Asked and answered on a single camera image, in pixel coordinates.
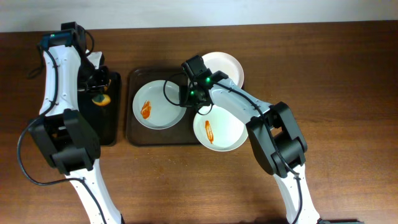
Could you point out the dark brown serving tray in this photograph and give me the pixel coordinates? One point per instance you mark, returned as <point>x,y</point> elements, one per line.
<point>138,135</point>

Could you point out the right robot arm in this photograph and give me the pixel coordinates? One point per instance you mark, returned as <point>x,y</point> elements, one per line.
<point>276,139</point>

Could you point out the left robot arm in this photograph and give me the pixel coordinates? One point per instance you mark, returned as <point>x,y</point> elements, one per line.
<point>78,116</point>

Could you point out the black rectangular plastic bin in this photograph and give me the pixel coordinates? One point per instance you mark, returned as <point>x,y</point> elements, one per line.
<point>103,119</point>

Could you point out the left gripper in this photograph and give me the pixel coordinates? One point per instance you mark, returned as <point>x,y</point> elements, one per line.
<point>97,86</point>

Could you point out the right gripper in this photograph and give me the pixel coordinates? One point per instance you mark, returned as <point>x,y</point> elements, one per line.
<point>185,97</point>

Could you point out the pale blue round plate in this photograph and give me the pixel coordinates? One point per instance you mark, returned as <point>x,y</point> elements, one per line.
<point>153,110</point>

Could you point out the green and yellow sponge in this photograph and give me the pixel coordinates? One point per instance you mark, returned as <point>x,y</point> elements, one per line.
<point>102,99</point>

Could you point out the white plate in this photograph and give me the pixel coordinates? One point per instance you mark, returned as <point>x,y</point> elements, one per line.
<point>218,130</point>
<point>220,61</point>

